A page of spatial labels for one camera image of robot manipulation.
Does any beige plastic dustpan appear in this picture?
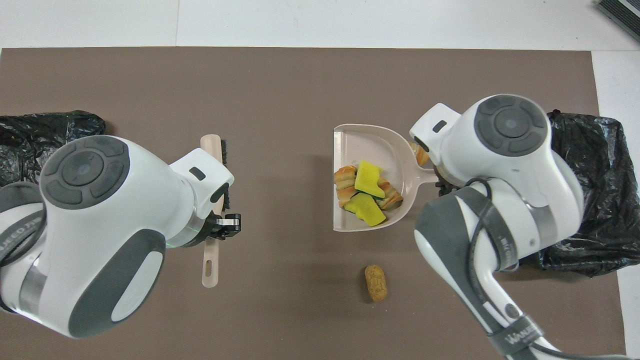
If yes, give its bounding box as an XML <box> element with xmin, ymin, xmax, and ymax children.
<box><xmin>332</xmin><ymin>123</ymin><xmax>438</xmax><ymax>233</ymax></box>

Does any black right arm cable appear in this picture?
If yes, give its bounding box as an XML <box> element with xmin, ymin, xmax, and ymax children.
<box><xmin>467</xmin><ymin>177</ymin><xmax>621</xmax><ymax>360</ymax></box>

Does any dark ribbed grille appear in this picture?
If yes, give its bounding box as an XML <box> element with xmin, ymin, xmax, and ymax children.
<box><xmin>596</xmin><ymin>0</ymin><xmax>640</xmax><ymax>43</ymax></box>

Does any brown table mat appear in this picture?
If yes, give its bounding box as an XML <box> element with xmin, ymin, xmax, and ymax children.
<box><xmin>0</xmin><ymin>47</ymin><xmax>627</xmax><ymax>360</ymax></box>

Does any brown bread roll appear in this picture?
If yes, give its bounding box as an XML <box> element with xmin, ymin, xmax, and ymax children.
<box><xmin>364</xmin><ymin>265</ymin><xmax>388</xmax><ymax>303</ymax></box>

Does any black bag lined bin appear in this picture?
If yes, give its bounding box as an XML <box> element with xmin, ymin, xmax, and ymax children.
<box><xmin>547</xmin><ymin>110</ymin><xmax>640</xmax><ymax>277</ymax></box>
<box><xmin>0</xmin><ymin>110</ymin><xmax>107</xmax><ymax>188</ymax></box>

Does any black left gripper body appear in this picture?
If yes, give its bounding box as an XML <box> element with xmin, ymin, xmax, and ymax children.
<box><xmin>204</xmin><ymin>212</ymin><xmax>242</xmax><ymax>241</ymax></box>

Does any beige hand brush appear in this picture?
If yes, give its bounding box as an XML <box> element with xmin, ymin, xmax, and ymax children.
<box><xmin>200</xmin><ymin>133</ymin><xmax>230</xmax><ymax>289</ymax></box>

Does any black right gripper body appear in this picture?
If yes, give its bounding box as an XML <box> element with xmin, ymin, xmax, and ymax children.
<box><xmin>433</xmin><ymin>169</ymin><xmax>457</xmax><ymax>197</ymax></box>

